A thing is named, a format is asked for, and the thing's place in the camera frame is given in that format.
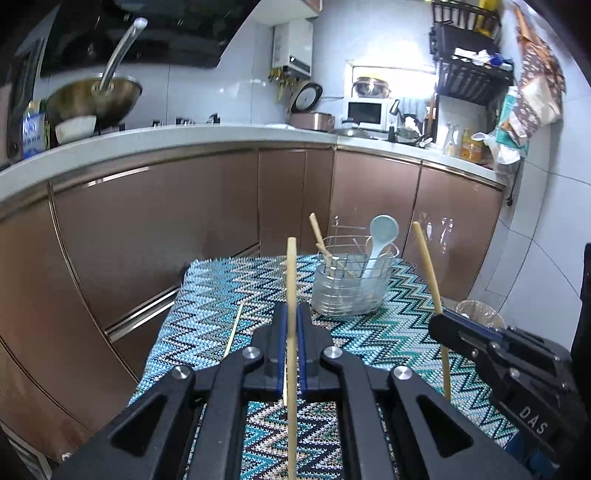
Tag brown rice cooker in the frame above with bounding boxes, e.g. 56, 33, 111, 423
288, 82, 335, 131

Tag metal wok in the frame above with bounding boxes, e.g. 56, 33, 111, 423
46, 17, 148, 130

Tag white bowl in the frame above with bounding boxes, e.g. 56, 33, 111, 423
55, 115, 98, 145

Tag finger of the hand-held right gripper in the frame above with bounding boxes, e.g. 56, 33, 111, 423
428, 314, 492, 358
442, 310, 511, 340

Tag black gas stove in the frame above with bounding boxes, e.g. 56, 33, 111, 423
150, 113, 222, 127

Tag yellow container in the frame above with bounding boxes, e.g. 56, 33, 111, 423
475, 0, 502, 33

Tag orange liquid bottle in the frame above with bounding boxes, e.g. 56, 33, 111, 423
461, 128, 483, 162

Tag white microwave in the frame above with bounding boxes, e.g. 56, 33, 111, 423
344, 98, 393, 131

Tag pot with lid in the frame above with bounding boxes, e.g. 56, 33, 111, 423
353, 76, 392, 99

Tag black range hood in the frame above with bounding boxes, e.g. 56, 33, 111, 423
39, 0, 259, 77

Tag crumpled plastic bag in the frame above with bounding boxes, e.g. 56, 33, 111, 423
485, 88, 532, 167

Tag pale blue ceramic spoon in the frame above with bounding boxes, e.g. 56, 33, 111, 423
360, 215, 400, 280

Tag clear utensil holder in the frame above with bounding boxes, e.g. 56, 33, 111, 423
310, 217, 400, 317

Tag trash bin with bag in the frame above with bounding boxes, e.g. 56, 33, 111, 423
455, 300, 506, 330

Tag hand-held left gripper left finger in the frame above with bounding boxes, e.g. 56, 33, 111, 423
51, 302, 289, 480

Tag patterned hanging apron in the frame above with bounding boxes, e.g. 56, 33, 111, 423
512, 9, 566, 139

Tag brown electric kettle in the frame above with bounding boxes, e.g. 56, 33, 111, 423
6, 39, 47, 162

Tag brown lower cabinets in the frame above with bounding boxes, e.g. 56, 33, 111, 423
0, 143, 506, 462

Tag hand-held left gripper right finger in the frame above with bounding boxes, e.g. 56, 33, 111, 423
298, 302, 536, 480

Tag blue label bottle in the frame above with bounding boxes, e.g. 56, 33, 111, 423
23, 102, 49, 155

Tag zigzag patterned table mat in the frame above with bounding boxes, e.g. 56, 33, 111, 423
127, 254, 520, 480

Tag white water heater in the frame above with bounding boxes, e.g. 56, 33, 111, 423
272, 21, 314, 77

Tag black dish rack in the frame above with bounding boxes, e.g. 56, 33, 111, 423
429, 0, 515, 97

